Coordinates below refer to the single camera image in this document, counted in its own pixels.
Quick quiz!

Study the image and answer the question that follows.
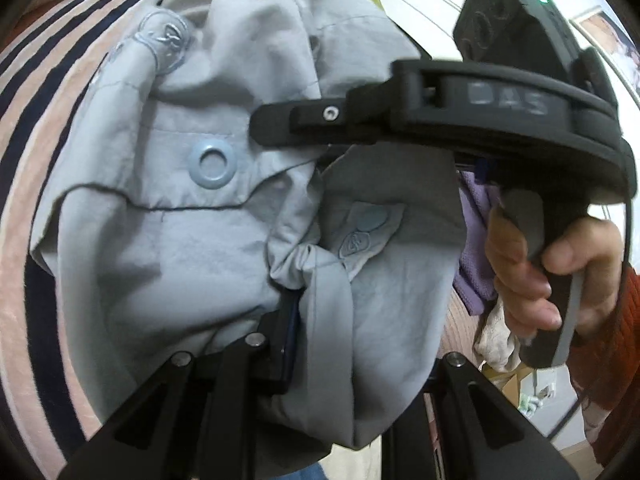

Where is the light blue jacket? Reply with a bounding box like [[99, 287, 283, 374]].
[[32, 0, 465, 448]]

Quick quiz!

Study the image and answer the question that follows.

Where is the red sweater forearm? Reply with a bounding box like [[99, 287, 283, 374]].
[[567, 269, 639, 466]]

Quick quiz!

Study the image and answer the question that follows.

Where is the person right hand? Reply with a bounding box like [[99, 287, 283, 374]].
[[485, 208, 624, 339]]

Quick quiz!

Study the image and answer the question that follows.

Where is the white headboard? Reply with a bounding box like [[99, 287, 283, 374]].
[[380, 0, 463, 61]]

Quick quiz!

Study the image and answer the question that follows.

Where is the purple garment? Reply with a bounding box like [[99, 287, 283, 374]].
[[454, 171, 499, 316]]

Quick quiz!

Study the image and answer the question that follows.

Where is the beige fleece garment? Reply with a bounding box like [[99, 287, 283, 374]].
[[474, 298, 521, 373]]

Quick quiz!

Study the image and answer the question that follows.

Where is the striped bed sheet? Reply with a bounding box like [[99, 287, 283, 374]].
[[1, 0, 156, 479]]

